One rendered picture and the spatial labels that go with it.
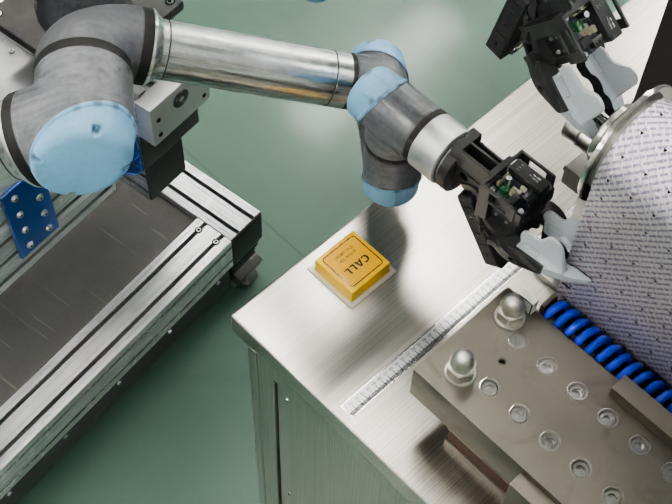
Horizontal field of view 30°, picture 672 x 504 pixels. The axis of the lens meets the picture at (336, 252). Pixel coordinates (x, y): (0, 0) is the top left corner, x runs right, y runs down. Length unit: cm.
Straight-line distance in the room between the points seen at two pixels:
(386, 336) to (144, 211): 105
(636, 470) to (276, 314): 49
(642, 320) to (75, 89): 68
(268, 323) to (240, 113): 140
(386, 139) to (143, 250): 108
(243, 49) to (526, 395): 55
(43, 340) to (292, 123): 85
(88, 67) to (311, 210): 138
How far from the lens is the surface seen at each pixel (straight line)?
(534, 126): 180
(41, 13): 202
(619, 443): 142
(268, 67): 159
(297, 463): 181
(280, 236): 274
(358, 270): 161
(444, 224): 169
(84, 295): 246
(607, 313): 146
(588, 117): 135
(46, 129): 143
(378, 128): 150
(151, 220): 253
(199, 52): 157
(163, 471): 250
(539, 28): 131
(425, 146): 146
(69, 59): 148
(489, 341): 145
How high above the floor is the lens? 229
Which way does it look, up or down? 57 degrees down
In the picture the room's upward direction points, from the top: 2 degrees clockwise
